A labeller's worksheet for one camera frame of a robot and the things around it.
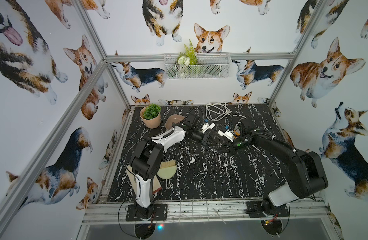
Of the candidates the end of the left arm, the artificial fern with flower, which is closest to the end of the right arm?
the end of the left arm

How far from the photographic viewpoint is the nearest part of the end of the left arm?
30.5 inches

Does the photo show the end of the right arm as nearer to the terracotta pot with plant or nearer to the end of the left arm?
the end of the left arm

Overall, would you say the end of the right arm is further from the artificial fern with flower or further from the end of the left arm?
the artificial fern with flower

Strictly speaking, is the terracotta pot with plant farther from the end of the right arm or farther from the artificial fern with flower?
the end of the right arm

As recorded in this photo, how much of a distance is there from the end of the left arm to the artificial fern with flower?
0.92 ft

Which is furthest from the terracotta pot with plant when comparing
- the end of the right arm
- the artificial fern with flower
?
the end of the right arm

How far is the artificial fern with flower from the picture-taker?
32.1 inches
